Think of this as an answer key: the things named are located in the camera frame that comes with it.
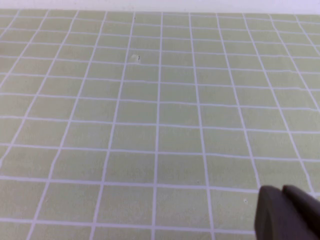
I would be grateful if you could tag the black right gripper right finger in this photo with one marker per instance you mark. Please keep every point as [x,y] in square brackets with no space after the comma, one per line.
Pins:
[302,200]

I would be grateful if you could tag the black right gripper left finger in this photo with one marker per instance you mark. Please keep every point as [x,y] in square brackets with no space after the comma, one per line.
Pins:
[275,217]

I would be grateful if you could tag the green grid pattern mat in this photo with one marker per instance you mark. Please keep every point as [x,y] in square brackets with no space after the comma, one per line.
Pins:
[160,125]

